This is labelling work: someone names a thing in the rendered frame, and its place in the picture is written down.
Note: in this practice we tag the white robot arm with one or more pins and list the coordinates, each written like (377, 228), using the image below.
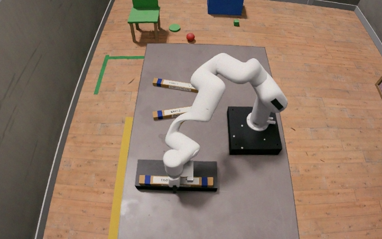
(269, 99)

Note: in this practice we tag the tan box with blue bands and white labels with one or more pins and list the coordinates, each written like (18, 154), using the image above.
(169, 113)

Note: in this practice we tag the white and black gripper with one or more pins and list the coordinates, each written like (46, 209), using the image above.
(174, 183)

